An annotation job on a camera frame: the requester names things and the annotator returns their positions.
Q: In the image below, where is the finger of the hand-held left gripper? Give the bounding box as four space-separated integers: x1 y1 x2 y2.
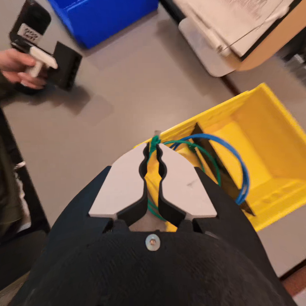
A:
25 64 44 77
29 46 58 70

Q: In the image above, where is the person's left hand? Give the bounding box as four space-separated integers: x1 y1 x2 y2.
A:
0 48 47 89

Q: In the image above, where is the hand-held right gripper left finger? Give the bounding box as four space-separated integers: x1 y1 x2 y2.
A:
88 143 150 227

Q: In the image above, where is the blue plastic bin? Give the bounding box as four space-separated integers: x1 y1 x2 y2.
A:
47 0 159 49

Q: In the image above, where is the paper-covered cardboard box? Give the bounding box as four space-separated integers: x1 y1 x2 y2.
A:
172 0 306 72

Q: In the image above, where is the person's dark clothing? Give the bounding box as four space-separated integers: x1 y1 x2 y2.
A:
0 134 31 230

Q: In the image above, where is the green ethernet cable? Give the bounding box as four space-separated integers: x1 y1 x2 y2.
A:
146 130 221 221

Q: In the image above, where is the blue ethernet cable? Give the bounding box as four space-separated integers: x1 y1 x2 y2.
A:
171 133 250 206

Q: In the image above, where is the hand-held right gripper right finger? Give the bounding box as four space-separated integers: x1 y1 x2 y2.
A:
156 143 218 228

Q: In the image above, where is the yellow plastic bin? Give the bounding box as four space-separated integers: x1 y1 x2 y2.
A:
134 82 306 232

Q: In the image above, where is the black ethernet switch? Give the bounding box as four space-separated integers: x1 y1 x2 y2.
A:
47 41 83 92

